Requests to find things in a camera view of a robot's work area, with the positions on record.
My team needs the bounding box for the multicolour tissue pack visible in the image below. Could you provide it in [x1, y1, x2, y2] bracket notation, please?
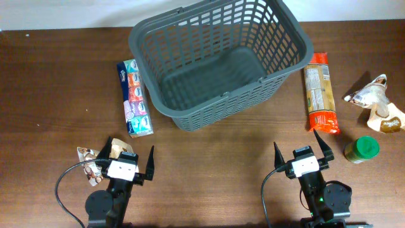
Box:
[116, 59, 154, 138]

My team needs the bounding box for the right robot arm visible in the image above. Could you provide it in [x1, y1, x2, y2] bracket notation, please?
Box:
[274, 132, 352, 227]

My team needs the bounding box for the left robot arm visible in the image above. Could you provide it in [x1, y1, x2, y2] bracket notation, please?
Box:
[85, 138, 154, 227]

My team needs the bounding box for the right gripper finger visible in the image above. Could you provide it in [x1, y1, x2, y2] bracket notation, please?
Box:
[273, 142, 286, 170]
[313, 130, 334, 162]

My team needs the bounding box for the crumpled beige cookie bag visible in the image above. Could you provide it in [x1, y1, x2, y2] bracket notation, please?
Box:
[77, 137, 135, 186]

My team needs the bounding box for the orange pasta packet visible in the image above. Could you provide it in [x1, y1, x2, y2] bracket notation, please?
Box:
[304, 53, 340, 134]

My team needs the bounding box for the beige snack bag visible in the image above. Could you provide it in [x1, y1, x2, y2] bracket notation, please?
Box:
[344, 74, 404, 134]

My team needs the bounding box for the green lid jar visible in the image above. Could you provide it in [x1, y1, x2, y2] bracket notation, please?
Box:
[344, 136, 380, 164]

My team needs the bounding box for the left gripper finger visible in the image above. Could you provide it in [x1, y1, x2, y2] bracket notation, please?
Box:
[96, 136, 112, 160]
[144, 146, 154, 181]

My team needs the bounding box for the grey plastic shopping basket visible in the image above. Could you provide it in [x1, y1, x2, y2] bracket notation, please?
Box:
[128, 0, 314, 131]

